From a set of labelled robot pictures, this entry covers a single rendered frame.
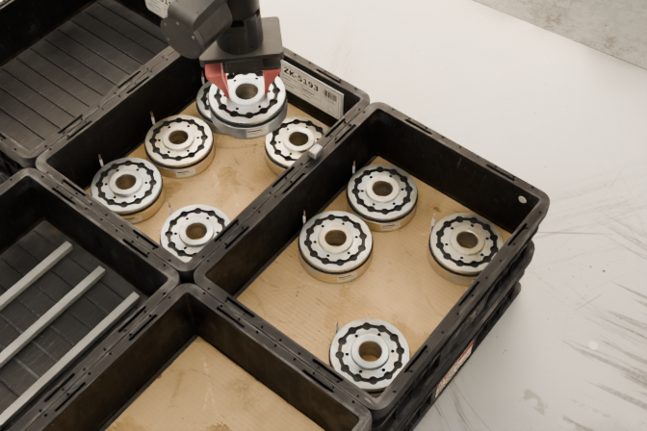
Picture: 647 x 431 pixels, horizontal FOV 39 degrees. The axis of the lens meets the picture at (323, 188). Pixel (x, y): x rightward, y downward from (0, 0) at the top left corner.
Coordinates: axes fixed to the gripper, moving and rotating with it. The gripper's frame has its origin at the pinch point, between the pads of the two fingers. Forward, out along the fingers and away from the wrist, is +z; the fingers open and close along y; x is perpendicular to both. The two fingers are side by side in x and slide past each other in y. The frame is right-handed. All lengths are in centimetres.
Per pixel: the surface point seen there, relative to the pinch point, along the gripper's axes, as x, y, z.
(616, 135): 14, 63, 37
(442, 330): -32.5, 20.5, 10.7
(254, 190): -1.0, -0.7, 21.3
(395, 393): -40.0, 13.5, 10.2
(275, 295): -19.5, 0.9, 20.6
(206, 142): 6.6, -7.2, 18.2
